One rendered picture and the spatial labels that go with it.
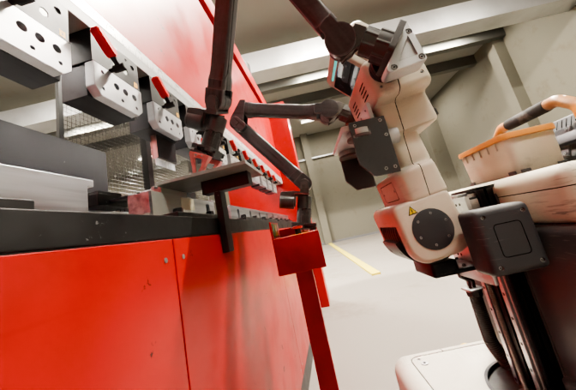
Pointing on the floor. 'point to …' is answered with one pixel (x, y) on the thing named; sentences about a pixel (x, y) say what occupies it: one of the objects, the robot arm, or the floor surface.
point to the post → (147, 164)
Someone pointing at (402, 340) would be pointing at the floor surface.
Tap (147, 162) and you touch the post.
